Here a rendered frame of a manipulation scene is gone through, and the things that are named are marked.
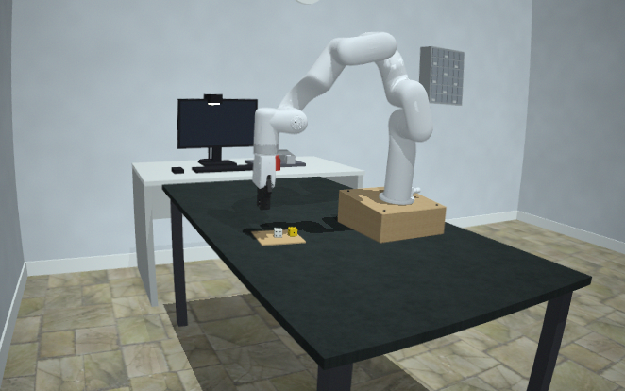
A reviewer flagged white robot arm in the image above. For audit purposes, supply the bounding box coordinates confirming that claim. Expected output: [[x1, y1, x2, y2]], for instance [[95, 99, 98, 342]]
[[253, 32, 433, 205]]

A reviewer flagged beige square mat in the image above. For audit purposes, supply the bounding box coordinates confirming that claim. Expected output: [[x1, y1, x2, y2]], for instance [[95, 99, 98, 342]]
[[251, 229, 306, 246]]

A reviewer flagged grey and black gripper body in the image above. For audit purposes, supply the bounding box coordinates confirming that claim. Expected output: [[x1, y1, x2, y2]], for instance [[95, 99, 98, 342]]
[[252, 152, 277, 189]]

